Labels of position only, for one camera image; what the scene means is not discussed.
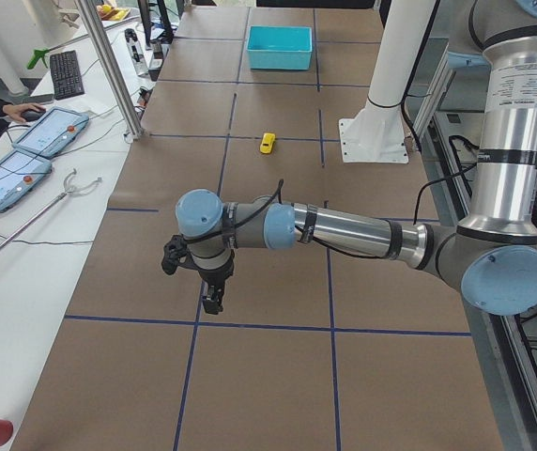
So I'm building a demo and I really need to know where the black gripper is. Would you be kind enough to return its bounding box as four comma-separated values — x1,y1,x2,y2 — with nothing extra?
198,260,235,314

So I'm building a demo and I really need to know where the yellow beetle toy car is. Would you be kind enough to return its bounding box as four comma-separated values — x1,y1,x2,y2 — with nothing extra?
259,132,276,154

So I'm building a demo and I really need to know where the aluminium frame post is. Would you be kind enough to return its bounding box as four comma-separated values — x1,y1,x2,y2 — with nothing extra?
75,0,144,140

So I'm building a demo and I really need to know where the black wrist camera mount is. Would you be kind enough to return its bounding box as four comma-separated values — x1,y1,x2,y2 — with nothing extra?
161,235,188,275

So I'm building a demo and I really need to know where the far teach pendant tablet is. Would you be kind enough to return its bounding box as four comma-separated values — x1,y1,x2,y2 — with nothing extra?
12,107,90,159

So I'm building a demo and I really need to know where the teach pendant tablet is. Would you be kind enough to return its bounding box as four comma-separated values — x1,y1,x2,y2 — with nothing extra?
12,107,90,159
0,149,52,212

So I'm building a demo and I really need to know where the operator hand on mouse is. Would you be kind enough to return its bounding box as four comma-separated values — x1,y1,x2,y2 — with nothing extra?
2,102,46,123

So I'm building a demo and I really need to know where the green handled grabber tool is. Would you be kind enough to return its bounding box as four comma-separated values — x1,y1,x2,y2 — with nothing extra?
26,36,84,70

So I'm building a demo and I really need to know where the turquoise plastic storage bin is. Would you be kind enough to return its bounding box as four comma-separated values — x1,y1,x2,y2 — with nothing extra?
247,25,313,70

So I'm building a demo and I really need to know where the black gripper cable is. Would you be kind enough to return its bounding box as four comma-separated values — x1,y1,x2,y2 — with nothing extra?
178,178,284,245

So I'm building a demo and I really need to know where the black computer keyboard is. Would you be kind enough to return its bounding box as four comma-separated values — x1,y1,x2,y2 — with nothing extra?
49,51,84,100

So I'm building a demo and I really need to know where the metal reach grabber tool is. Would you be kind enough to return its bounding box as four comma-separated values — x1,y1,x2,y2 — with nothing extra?
0,169,103,252

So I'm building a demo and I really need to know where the near teach pendant tablet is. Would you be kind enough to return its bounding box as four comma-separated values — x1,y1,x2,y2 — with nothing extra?
0,149,52,212

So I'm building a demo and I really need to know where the white pedestal column base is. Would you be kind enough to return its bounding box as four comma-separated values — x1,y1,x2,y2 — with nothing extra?
339,0,437,163

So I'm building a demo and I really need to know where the black computer mouse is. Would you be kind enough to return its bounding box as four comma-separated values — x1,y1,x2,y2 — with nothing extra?
21,109,46,122

